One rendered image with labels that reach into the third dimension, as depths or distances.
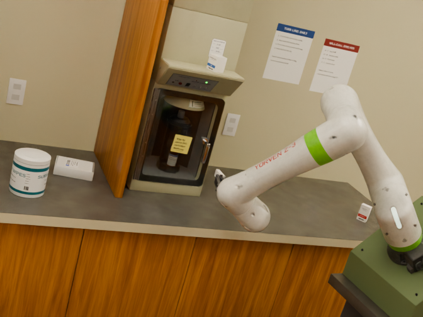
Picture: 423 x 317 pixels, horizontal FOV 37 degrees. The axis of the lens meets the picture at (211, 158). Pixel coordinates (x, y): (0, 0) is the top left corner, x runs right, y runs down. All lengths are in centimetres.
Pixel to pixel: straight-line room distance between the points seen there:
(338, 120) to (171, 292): 108
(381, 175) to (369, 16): 127
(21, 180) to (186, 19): 86
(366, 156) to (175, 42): 85
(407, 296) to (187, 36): 125
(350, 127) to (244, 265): 96
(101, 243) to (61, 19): 99
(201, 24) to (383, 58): 127
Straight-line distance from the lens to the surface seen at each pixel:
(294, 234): 268
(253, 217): 212
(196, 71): 242
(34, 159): 236
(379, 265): 238
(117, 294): 257
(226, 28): 255
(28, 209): 233
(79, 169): 264
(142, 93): 241
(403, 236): 225
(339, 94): 206
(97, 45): 287
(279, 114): 326
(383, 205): 222
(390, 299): 232
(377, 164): 225
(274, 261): 273
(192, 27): 250
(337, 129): 194
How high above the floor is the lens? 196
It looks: 18 degrees down
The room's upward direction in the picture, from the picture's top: 16 degrees clockwise
